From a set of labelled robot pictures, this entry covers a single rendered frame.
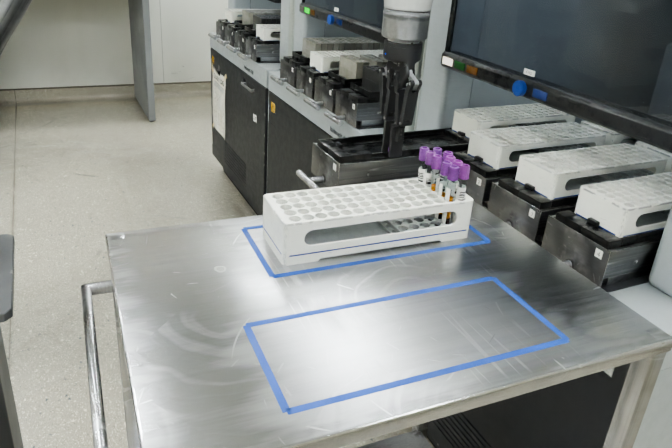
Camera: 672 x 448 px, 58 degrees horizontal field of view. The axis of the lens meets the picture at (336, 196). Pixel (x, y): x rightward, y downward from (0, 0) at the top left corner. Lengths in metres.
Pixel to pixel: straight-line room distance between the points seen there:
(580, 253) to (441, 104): 0.57
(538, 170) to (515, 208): 0.08
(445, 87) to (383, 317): 0.84
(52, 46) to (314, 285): 4.01
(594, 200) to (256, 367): 0.65
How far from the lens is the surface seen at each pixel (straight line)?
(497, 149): 1.24
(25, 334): 2.19
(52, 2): 4.60
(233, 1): 3.02
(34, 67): 4.68
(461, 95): 1.50
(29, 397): 1.94
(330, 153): 1.25
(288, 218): 0.79
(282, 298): 0.74
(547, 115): 1.52
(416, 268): 0.83
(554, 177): 1.13
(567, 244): 1.08
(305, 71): 1.99
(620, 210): 1.05
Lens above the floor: 1.23
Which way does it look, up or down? 24 degrees down
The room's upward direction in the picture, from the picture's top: 4 degrees clockwise
